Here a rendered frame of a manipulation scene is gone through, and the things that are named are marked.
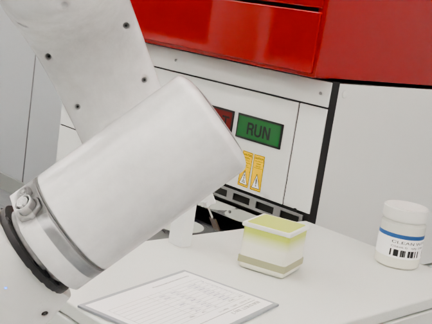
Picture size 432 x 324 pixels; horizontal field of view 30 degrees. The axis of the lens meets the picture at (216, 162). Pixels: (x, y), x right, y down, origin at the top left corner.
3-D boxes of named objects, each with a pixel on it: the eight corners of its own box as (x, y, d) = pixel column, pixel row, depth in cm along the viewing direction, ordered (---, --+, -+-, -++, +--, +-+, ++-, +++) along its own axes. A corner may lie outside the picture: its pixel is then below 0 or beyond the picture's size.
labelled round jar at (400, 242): (389, 253, 133) (400, 198, 131) (426, 267, 128) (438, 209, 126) (364, 258, 128) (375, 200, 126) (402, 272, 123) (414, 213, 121)
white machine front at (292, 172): (61, 183, 207) (78, 27, 200) (303, 293, 151) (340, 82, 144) (51, 184, 205) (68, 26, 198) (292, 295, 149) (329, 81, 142)
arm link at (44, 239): (45, 220, 52) (8, 247, 52) (117, 290, 58) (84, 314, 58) (22, 153, 59) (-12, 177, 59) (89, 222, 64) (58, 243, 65)
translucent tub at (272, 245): (256, 255, 121) (263, 212, 120) (303, 269, 118) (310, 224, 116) (234, 266, 114) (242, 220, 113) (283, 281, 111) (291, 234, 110)
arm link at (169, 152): (44, 165, 63) (29, 187, 54) (182, 66, 63) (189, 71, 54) (108, 249, 64) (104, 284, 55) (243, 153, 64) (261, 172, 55)
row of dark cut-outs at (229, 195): (151, 170, 178) (152, 159, 178) (302, 227, 148) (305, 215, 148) (149, 170, 178) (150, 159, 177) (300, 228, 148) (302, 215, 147)
